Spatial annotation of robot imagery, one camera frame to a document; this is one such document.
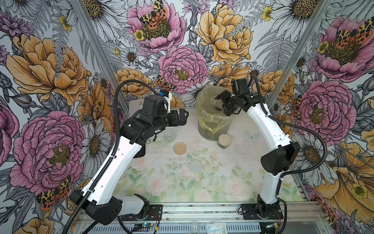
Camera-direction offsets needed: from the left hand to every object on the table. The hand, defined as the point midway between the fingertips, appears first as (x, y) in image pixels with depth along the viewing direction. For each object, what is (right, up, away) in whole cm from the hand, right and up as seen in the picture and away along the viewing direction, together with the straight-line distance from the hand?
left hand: (178, 119), depth 67 cm
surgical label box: (+18, -51, +3) cm, 54 cm away
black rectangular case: (-26, -21, +29) cm, 45 cm away
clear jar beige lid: (-10, -11, +37) cm, 40 cm away
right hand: (+20, +8, +15) cm, 26 cm away
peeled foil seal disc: (+9, -28, +22) cm, 37 cm away
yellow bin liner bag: (+15, +1, +13) cm, 20 cm away
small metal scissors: (-23, -14, +35) cm, 44 cm away
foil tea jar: (+20, +8, +12) cm, 24 cm away
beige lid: (-2, -19, +31) cm, 36 cm away
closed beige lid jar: (+27, -14, +29) cm, 42 cm away
